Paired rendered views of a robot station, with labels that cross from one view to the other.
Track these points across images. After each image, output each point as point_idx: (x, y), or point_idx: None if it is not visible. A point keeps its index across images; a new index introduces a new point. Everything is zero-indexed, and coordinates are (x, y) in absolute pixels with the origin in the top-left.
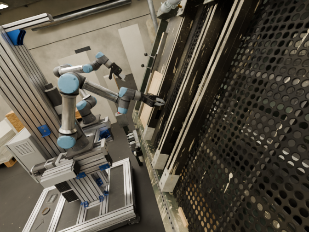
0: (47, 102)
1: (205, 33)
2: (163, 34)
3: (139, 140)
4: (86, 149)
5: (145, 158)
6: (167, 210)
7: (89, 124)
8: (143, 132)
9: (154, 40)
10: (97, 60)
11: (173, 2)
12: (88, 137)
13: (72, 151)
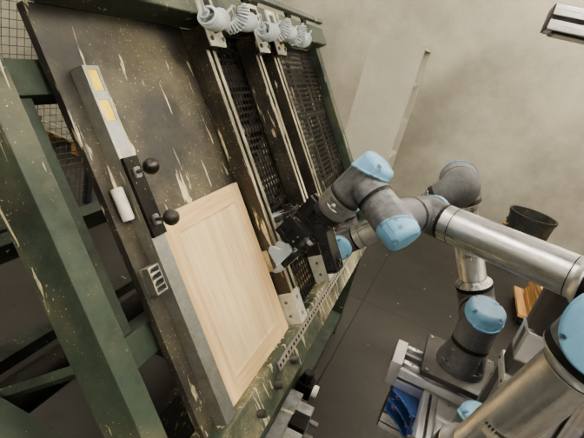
0: None
1: (271, 88)
2: (95, 75)
3: (295, 372)
4: (440, 339)
5: (320, 319)
6: (347, 258)
7: None
8: (300, 313)
9: (17, 104)
10: None
11: (250, 29)
12: (438, 374)
13: None
